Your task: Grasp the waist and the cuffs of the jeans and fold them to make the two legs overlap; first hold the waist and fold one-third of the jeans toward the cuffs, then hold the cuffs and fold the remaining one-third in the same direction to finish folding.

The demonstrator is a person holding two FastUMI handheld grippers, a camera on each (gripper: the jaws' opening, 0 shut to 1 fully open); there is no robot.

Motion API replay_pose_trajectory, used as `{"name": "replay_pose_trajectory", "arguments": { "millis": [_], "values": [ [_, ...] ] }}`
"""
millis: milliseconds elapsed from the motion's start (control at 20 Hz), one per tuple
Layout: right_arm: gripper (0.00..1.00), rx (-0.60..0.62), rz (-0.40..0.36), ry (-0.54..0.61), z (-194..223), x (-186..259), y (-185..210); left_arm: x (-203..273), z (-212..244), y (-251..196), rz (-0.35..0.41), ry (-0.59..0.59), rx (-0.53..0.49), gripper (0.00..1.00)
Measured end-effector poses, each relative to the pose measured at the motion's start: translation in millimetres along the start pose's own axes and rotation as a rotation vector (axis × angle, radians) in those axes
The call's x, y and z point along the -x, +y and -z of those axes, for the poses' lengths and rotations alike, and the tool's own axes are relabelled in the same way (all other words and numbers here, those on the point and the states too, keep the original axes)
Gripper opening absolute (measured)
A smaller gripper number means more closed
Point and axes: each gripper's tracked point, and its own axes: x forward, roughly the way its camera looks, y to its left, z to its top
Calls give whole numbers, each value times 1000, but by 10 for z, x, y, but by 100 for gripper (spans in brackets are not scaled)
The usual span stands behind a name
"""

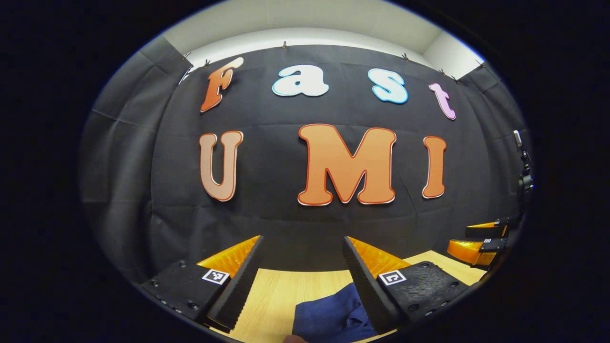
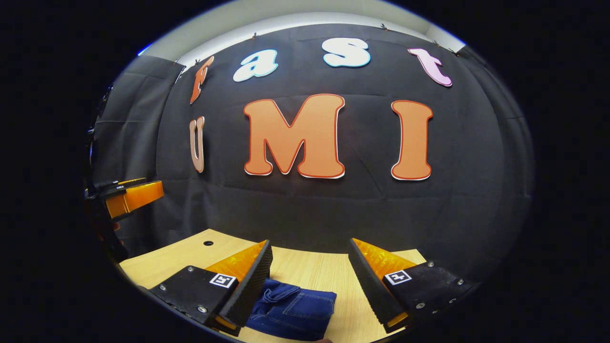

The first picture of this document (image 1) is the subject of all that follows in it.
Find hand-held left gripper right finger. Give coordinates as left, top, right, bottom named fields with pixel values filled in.
left=342, top=236, right=471, bottom=334

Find blue jeans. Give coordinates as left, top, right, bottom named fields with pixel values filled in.
left=292, top=282, right=379, bottom=343

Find black equipment stand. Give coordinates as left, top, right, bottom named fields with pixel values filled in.
left=512, top=129, right=535, bottom=210

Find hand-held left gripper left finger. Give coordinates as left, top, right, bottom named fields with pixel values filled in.
left=138, top=235, right=265, bottom=333

